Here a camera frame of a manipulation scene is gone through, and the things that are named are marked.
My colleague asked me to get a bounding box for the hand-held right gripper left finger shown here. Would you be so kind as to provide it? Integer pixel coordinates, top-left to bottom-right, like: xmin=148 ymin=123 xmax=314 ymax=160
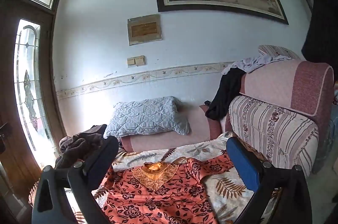
xmin=31 ymin=135 xmax=120 ymax=224

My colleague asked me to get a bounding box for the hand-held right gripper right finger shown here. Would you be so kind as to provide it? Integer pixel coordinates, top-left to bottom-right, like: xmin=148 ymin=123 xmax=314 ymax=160
xmin=226 ymin=136 xmax=312 ymax=224

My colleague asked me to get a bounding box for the grey quilted pillow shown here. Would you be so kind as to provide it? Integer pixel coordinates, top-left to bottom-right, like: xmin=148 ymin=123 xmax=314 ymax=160
xmin=104 ymin=96 xmax=191 ymax=138

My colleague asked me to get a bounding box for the orange floral garment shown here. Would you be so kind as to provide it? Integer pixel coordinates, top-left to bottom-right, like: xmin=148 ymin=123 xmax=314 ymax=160
xmin=91 ymin=154 xmax=243 ymax=224

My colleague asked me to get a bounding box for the pale lavender garment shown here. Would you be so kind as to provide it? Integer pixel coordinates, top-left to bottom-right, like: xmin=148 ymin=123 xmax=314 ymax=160
xmin=221 ymin=55 xmax=291 ymax=75

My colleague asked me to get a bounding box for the leaf print blanket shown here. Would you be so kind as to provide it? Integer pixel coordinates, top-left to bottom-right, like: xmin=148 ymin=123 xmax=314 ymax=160
xmin=29 ymin=131 xmax=283 ymax=224

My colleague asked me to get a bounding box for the pink sofa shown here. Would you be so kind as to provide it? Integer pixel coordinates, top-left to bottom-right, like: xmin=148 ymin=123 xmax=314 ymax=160
xmin=120 ymin=59 xmax=336 ymax=179

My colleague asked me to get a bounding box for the striped floral cushion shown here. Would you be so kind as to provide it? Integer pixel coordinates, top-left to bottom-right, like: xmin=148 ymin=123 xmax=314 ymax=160
xmin=228 ymin=95 xmax=319 ymax=178
xmin=258 ymin=45 xmax=301 ymax=60

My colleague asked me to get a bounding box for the wooden stained glass door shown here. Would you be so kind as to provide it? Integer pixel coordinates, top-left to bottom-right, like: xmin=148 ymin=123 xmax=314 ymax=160
xmin=0 ymin=1 xmax=66 ymax=214

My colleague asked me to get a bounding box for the brown fuzzy cloth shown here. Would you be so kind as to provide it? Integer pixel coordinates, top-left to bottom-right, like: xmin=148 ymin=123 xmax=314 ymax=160
xmin=54 ymin=124 xmax=107 ymax=170

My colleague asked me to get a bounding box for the hanging black garment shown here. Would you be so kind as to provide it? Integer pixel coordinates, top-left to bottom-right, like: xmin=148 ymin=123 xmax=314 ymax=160
xmin=301 ymin=0 xmax=338 ymax=68

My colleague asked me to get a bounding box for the framed wall plaque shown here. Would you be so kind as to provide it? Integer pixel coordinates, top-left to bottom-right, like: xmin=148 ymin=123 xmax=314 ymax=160
xmin=127 ymin=14 xmax=163 ymax=46

